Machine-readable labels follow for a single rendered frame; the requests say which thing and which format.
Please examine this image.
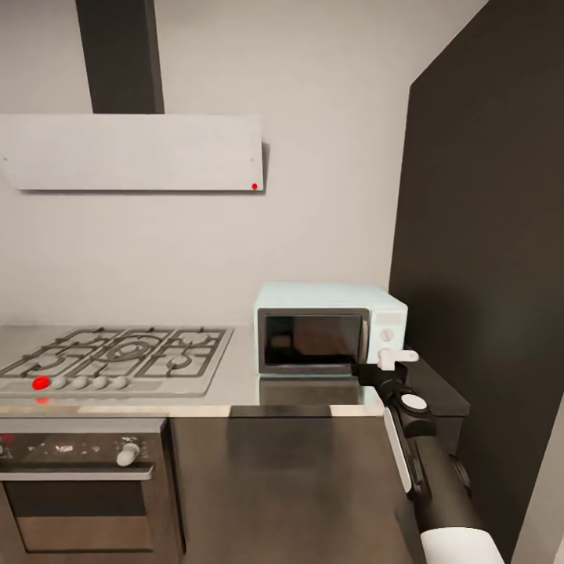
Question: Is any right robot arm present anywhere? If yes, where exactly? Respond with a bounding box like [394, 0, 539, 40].
[75, 324, 504, 564]

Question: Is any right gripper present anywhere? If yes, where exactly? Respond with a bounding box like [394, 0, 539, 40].
[350, 356, 407, 395]

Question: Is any microwave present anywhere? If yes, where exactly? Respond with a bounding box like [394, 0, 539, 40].
[254, 283, 407, 374]

